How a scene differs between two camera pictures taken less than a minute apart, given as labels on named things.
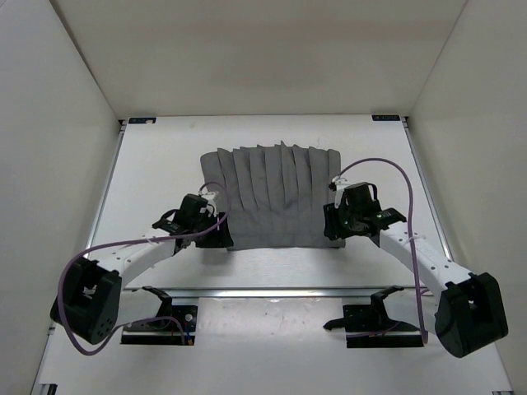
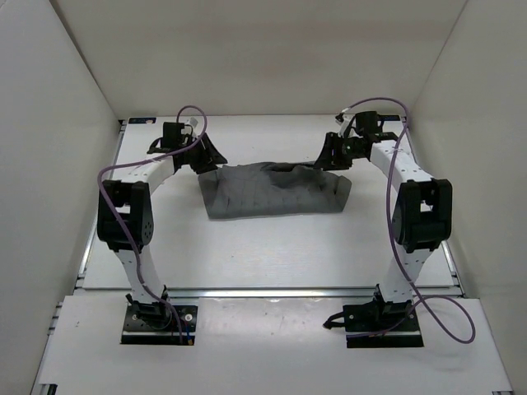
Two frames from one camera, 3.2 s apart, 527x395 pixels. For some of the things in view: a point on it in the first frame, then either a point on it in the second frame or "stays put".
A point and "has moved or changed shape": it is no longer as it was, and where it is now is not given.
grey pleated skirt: (277, 193) has moved or changed shape
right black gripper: (333, 230) → (330, 159)
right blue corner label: (386, 118) stays put
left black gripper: (220, 237) → (209, 156)
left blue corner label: (142, 120) stays put
